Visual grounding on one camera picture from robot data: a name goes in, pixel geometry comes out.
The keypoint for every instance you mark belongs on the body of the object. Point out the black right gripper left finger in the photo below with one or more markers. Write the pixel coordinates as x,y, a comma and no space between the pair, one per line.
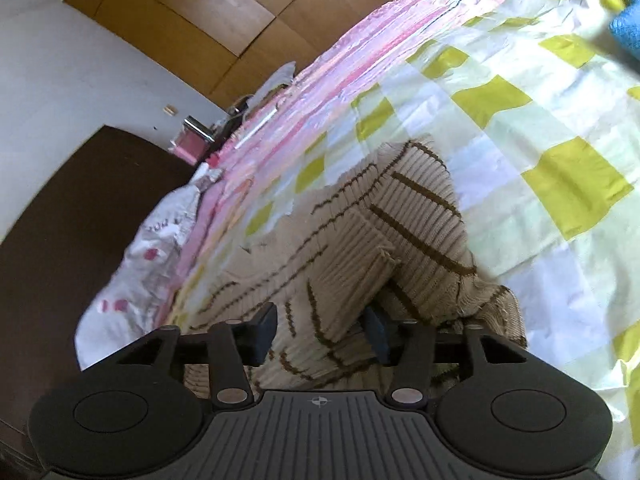
145,405

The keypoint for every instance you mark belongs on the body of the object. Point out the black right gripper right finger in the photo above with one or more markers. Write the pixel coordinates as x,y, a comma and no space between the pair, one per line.
490,403

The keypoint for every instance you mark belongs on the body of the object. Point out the beige brown striped knit sweater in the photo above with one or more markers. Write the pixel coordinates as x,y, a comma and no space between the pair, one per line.
387,232

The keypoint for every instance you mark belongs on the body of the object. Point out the white printed pillow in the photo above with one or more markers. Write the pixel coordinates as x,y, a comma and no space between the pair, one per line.
128,306

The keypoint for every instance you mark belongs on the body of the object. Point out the dark wooden headboard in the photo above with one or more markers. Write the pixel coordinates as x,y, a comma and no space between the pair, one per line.
56,258

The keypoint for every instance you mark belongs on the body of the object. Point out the pink box on nightstand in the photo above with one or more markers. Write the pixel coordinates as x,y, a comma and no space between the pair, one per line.
189,146

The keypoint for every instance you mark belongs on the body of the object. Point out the silver cup on nightstand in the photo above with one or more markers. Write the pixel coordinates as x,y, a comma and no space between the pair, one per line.
198,128

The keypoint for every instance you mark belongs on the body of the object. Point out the pink striped quilt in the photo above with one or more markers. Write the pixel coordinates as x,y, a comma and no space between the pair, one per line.
305,136

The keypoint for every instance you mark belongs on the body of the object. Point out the checkered yellow white bedsheet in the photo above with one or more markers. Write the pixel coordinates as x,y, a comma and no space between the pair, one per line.
534,109

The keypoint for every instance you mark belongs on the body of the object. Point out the white cloth on nightstand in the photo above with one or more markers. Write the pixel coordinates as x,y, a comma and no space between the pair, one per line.
282,77

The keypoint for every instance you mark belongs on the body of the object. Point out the wooden wardrobe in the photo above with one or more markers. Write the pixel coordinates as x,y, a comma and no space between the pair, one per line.
227,48

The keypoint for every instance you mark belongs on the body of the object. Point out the blue knit garment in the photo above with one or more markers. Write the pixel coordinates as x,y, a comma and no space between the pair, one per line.
625,28

